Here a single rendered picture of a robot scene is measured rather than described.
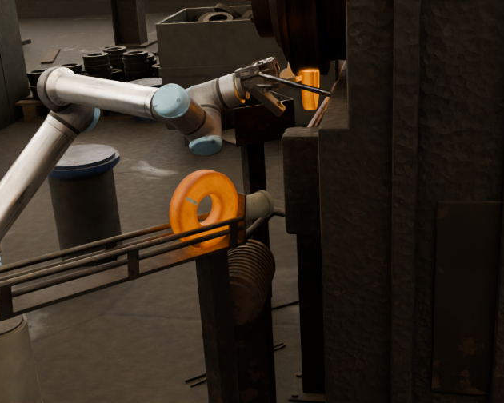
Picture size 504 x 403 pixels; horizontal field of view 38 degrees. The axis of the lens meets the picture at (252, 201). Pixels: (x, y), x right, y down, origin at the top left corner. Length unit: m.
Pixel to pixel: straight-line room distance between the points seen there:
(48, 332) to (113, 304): 0.26
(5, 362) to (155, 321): 1.05
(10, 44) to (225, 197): 4.26
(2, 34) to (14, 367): 4.18
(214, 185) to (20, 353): 0.51
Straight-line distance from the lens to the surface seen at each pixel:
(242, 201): 1.49
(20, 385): 1.58
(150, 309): 2.60
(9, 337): 1.52
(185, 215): 1.41
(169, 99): 1.90
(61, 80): 2.26
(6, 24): 5.59
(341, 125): 1.38
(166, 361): 2.30
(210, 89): 2.06
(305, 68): 1.74
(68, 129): 2.40
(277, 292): 2.61
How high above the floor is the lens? 1.23
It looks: 21 degrees down
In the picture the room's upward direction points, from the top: 4 degrees counter-clockwise
